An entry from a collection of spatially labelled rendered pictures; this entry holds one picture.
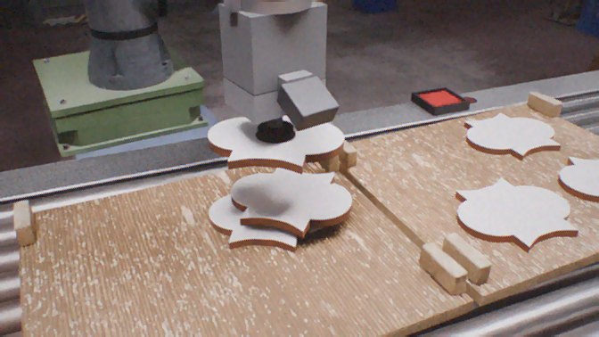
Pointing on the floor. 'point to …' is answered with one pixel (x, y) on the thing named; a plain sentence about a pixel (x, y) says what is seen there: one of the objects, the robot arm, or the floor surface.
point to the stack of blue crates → (374, 5)
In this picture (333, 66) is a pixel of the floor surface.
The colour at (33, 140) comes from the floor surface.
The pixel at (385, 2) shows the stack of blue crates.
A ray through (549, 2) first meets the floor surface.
